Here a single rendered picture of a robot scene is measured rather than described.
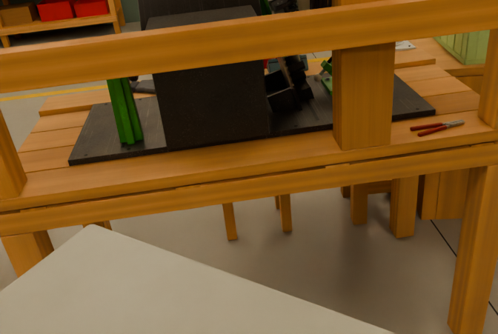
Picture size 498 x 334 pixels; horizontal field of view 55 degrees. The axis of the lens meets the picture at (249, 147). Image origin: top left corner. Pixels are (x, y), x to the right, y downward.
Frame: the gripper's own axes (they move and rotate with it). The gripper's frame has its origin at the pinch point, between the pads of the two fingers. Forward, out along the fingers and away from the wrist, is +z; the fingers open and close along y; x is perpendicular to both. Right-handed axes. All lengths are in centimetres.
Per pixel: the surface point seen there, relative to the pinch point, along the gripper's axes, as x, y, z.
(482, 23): 38, 18, -38
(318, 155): 46.6, -0.2, 8.9
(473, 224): 79, -36, -28
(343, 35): 29.1, 25.4, -7.0
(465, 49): 15, -69, -69
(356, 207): 51, -112, -3
